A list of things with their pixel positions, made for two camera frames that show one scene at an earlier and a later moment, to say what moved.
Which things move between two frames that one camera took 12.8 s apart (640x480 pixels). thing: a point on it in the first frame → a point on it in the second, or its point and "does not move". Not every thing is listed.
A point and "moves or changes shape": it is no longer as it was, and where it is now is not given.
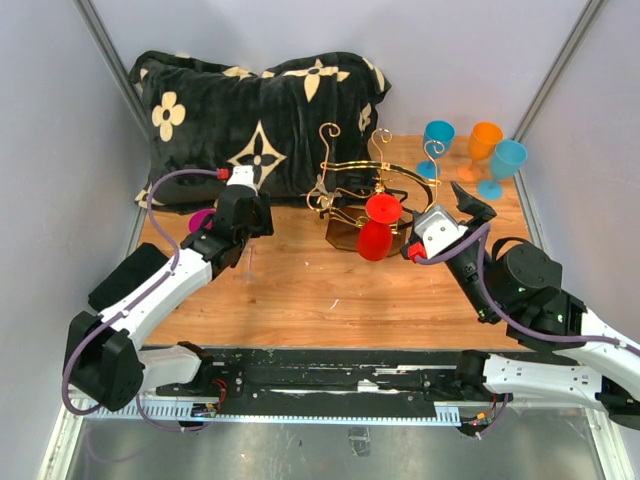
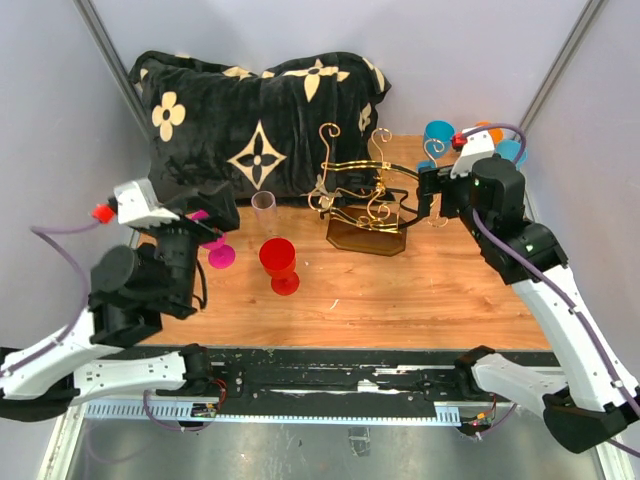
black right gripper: [471, 206] → [437, 180]
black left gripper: [262, 210] → [220, 203]
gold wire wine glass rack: [346, 186] does not move
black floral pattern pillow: [308, 127] does not move
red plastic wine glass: [375, 236] → [278, 257]
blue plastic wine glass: [437, 138] does not move
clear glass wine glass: [250, 249] moves or changes shape
